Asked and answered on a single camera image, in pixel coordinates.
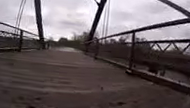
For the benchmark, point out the dark metal bridge railing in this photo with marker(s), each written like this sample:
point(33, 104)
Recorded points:
point(132, 50)
point(20, 41)

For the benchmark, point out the dark steel bridge truss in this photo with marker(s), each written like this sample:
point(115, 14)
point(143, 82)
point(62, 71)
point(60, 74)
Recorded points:
point(37, 12)

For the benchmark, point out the row of distant trees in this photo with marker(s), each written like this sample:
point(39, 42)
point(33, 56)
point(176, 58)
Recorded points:
point(81, 38)

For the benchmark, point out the wooden plank bridge deck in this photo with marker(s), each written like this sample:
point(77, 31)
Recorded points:
point(80, 83)

